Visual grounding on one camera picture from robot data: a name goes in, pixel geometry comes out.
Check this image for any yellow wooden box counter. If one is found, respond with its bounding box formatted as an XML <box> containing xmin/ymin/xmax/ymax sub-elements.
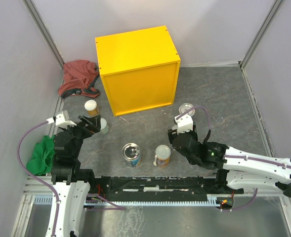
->
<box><xmin>95</xmin><ymin>26</ymin><xmax>181</xmax><ymax>116</ymax></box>

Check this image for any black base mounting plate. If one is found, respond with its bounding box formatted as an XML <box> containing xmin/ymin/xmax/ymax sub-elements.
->
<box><xmin>89</xmin><ymin>171</ymin><xmax>244</xmax><ymax>202</ymax></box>

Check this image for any blue soup can front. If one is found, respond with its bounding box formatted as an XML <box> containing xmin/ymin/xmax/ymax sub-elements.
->
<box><xmin>122</xmin><ymin>143</ymin><xmax>141</xmax><ymax>167</ymax></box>

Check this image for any small orange jar white lid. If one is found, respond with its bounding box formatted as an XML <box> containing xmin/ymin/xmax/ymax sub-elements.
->
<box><xmin>84</xmin><ymin>100</ymin><xmax>99</xmax><ymax>116</ymax></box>

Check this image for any aluminium corner post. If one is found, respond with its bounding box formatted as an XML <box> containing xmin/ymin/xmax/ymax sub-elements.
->
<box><xmin>22</xmin><ymin>0</ymin><xmax>64</xmax><ymax>69</ymax></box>
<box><xmin>239</xmin><ymin>0</ymin><xmax>284</xmax><ymax>69</ymax></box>

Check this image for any orange snack can with spoon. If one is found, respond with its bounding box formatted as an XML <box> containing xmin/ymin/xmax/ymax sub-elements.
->
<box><xmin>153</xmin><ymin>145</ymin><xmax>171</xmax><ymax>167</ymax></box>

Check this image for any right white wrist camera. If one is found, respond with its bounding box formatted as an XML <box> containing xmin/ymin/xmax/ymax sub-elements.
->
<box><xmin>172</xmin><ymin>115</ymin><xmax>194</xmax><ymax>134</ymax></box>

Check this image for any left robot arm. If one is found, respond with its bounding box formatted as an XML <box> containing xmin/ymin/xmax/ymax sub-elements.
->
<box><xmin>45</xmin><ymin>115</ymin><xmax>101</xmax><ymax>237</ymax></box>

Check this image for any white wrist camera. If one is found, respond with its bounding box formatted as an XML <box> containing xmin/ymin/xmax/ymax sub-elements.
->
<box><xmin>172</xmin><ymin>115</ymin><xmax>194</xmax><ymax>134</ymax></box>
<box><xmin>46</xmin><ymin>110</ymin><xmax>77</xmax><ymax>129</ymax></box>

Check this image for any blue soup can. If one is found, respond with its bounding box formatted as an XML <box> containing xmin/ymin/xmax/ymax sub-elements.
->
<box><xmin>122</xmin><ymin>143</ymin><xmax>141</xmax><ymax>167</ymax></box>
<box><xmin>178</xmin><ymin>103</ymin><xmax>195</xmax><ymax>117</ymax></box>

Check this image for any green crumpled cloth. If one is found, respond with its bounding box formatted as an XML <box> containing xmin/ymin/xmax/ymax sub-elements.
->
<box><xmin>26</xmin><ymin>135</ymin><xmax>55</xmax><ymax>176</ymax></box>

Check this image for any left aluminium corner post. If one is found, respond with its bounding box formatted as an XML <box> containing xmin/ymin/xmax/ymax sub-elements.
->
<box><xmin>22</xmin><ymin>0</ymin><xmax>64</xmax><ymax>69</ymax></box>

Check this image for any red crumpled cloth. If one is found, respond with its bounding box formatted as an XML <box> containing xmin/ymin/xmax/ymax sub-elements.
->
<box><xmin>58</xmin><ymin>60</ymin><xmax>100</xmax><ymax>99</ymax></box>

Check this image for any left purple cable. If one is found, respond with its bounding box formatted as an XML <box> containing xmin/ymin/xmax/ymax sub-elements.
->
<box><xmin>16</xmin><ymin>120</ymin><xmax>62</xmax><ymax>237</ymax></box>

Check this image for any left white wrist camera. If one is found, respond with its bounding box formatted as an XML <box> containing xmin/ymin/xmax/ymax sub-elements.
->
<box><xmin>46</xmin><ymin>110</ymin><xmax>77</xmax><ymax>129</ymax></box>

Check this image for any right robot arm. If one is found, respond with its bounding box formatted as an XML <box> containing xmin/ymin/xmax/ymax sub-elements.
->
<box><xmin>167</xmin><ymin>127</ymin><xmax>291</xmax><ymax>198</ymax></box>

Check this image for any right aluminium corner post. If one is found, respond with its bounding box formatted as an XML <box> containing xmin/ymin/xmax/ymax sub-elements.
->
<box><xmin>239</xmin><ymin>0</ymin><xmax>284</xmax><ymax>69</ymax></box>

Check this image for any aluminium front frame rail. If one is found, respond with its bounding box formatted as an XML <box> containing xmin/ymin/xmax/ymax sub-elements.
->
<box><xmin>12</xmin><ymin>171</ymin><xmax>291</xmax><ymax>237</ymax></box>

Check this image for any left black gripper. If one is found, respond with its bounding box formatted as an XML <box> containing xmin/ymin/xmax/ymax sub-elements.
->
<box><xmin>60</xmin><ymin>114</ymin><xmax>101</xmax><ymax>158</ymax></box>

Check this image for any light blue cable duct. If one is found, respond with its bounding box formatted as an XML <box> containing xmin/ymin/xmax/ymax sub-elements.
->
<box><xmin>34</xmin><ymin>194</ymin><xmax>221</xmax><ymax>207</ymax></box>

